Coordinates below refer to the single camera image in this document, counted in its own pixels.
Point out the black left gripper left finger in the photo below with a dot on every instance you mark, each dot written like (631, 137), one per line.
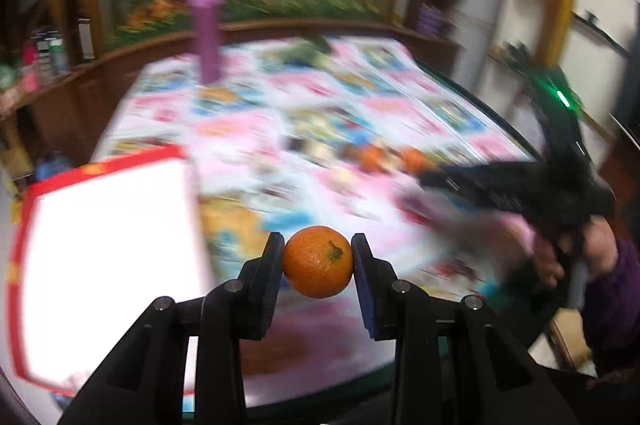
(141, 380)

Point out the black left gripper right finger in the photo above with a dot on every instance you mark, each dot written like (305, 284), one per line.
(455, 361)

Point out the orange tangerine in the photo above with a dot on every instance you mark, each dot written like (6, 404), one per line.
(317, 262)
(414, 162)
(372, 159)

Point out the orange tangerine on table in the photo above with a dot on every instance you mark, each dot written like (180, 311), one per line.
(414, 162)
(372, 159)

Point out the red box with white inside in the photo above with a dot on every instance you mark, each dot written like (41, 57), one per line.
(94, 248)

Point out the purple bottles on shelf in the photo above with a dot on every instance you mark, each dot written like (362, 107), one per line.
(429, 21)

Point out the colourful printed tablecloth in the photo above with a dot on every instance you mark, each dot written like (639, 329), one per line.
(276, 150)

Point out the green leafy vegetable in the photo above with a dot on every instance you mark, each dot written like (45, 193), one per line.
(305, 52)

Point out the purple thermos bottle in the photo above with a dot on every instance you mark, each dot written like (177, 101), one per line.
(205, 16)

